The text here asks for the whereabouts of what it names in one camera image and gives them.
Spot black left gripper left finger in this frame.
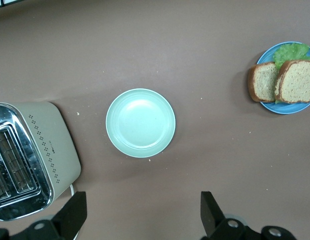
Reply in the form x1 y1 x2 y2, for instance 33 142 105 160
0 191 88 240

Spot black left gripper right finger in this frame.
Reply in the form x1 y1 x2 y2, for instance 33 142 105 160
199 191 300 240

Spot brown bread slice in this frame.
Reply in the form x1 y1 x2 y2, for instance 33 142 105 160
274 59 310 105
247 61 280 103

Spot green lettuce leaf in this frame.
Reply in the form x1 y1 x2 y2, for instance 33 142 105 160
272 42 310 105

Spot light green plate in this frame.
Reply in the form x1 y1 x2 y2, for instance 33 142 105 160
105 87 177 159

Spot blue plate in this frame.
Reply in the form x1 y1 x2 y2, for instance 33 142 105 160
256 41 310 115

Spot beige chrome toaster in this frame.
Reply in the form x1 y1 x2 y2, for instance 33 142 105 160
0 101 82 222

